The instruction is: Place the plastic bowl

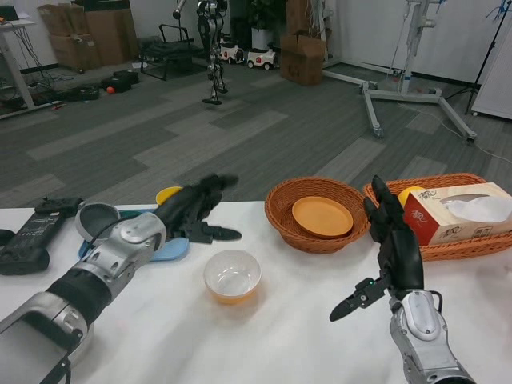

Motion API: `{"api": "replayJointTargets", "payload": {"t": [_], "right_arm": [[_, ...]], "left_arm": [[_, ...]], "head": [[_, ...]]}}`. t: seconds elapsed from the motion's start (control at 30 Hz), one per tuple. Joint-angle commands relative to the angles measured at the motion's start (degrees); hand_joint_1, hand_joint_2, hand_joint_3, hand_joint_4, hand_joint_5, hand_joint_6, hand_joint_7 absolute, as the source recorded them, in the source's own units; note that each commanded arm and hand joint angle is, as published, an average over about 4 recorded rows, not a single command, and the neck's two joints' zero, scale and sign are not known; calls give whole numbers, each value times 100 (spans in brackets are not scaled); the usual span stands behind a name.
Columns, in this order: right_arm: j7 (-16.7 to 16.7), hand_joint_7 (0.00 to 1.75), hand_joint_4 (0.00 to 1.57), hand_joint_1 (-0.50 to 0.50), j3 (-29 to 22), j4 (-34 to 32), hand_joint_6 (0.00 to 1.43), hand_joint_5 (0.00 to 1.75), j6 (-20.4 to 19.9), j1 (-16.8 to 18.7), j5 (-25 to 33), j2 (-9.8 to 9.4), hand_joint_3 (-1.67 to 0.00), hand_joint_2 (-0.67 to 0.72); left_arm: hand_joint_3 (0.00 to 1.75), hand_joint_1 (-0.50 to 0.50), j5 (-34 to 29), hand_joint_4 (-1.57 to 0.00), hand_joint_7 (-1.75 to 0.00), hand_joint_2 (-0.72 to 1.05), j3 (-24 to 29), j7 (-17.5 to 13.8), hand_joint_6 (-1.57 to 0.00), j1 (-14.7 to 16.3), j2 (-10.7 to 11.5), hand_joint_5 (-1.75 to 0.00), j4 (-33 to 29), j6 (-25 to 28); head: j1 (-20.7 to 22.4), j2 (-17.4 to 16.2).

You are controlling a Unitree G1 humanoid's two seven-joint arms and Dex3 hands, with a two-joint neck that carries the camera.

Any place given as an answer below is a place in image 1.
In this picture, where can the black game controller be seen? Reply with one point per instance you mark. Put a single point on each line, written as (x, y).
(58, 205)

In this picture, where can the black square case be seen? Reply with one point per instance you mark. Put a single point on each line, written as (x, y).
(126, 80)

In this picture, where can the orange ball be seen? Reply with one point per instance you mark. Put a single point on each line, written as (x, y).
(110, 90)

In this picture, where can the black tripod stand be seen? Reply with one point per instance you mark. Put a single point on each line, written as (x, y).
(482, 68)

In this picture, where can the grey plastic strainer bowl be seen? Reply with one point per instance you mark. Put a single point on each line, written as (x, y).
(96, 216)

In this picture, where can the tall closed cardboard box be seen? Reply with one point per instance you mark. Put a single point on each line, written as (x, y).
(302, 18)

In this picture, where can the white standing desk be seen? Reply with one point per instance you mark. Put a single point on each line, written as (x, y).
(16, 72)

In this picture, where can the red and beige tissue box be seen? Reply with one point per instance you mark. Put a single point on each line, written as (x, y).
(424, 224)

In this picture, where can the black and silver humanoid robot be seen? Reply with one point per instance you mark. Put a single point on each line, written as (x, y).
(214, 48)

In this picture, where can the white toy car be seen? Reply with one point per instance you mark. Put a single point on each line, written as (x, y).
(260, 61)
(232, 54)

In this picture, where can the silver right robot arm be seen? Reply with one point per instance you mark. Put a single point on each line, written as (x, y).
(424, 332)

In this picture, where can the round brown wicker basket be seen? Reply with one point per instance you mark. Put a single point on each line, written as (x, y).
(280, 216)

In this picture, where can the rectangular brown wicker basket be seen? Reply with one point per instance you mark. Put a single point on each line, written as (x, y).
(460, 250)

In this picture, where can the green potted plant white pot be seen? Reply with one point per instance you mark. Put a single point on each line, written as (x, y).
(262, 36)

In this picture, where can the small worn cardboard box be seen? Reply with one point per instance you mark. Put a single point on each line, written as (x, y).
(60, 22)

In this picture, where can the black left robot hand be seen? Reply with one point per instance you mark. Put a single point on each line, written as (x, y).
(184, 210)

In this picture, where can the yellow lemon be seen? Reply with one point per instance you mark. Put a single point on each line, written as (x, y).
(405, 196)

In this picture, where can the black flat case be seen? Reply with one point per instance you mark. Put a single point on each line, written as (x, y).
(88, 93)

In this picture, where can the large brown cardboard box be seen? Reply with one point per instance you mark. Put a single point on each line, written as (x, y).
(110, 36)

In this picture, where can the open flap cardboard box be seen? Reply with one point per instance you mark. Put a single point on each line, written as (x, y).
(300, 66)

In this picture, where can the slim white lift frame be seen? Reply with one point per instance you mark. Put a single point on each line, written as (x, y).
(348, 76)

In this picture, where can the light blue plastic tray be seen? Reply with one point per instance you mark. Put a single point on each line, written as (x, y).
(172, 250)

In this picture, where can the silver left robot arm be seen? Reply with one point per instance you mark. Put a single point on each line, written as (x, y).
(120, 248)

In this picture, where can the medium taped cardboard box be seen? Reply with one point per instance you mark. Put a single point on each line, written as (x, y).
(74, 54)

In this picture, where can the yellow plastic plate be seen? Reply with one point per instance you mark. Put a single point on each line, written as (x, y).
(166, 196)

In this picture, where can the orange plastic plate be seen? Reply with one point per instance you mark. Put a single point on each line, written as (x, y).
(322, 218)

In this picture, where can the white and orange plastic bowl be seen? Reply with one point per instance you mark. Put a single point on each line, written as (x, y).
(232, 276)

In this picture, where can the long black battery pack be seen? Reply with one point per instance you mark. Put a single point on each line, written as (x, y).
(38, 230)

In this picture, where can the black folding bed frame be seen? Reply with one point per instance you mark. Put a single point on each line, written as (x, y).
(168, 54)

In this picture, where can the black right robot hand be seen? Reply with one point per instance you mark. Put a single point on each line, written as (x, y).
(400, 256)

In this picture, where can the large white gantry lift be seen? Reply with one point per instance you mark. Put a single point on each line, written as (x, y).
(414, 60)

